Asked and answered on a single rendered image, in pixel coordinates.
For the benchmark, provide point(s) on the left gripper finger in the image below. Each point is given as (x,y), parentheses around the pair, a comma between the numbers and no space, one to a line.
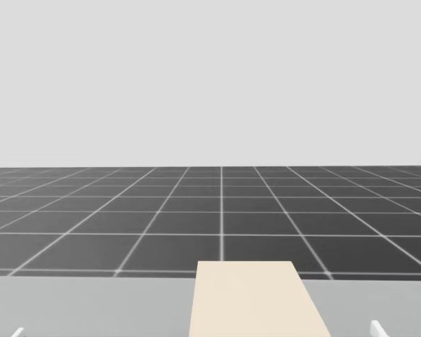
(18,332)

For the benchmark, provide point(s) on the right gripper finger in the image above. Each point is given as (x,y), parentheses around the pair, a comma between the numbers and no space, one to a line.
(378,329)

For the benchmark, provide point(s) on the tall board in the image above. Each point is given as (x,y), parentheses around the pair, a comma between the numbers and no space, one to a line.
(252,302)

